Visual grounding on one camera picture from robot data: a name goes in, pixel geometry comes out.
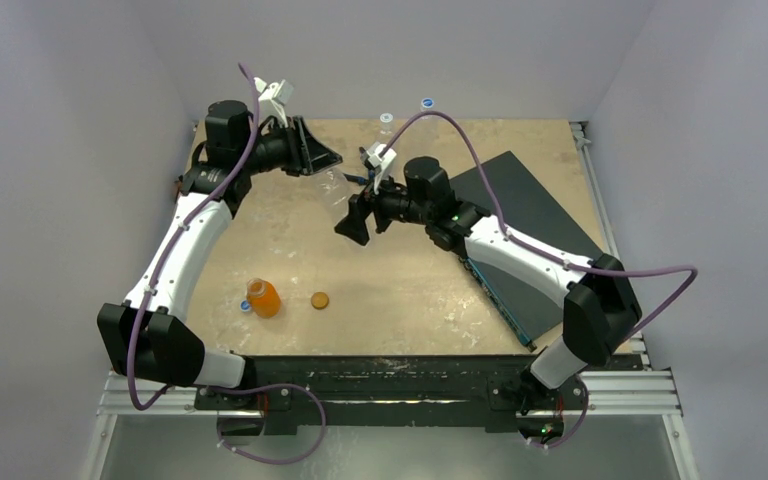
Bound blue handled pliers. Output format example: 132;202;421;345
342;147;375;186

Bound orange bottle cap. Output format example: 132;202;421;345
310;291;330;310

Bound clear plastic bottle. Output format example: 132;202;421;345
411;97;442;160

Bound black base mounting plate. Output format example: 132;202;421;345
194;355;586;444

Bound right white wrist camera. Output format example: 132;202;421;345
366;142;397;194

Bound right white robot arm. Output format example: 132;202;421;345
334;157;642;407

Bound dark network switch box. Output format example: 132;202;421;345
450;152;603;351

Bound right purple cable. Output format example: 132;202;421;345
380;109;699;346

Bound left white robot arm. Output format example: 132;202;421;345
97;100;342;409

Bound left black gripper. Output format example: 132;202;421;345
238;115;341;177

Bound orange juice bottle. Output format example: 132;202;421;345
246;278;282;318

